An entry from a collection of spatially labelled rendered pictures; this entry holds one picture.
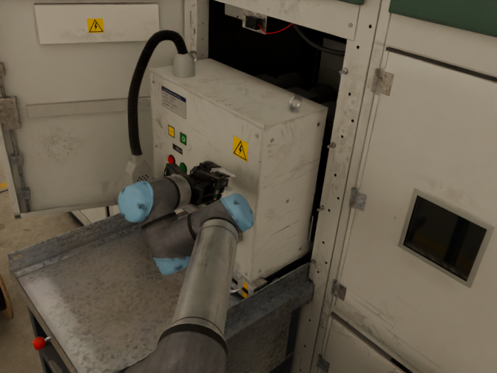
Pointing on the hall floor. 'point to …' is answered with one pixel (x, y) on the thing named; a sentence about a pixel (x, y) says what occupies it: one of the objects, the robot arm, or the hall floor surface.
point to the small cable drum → (5, 301)
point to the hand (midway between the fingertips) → (223, 175)
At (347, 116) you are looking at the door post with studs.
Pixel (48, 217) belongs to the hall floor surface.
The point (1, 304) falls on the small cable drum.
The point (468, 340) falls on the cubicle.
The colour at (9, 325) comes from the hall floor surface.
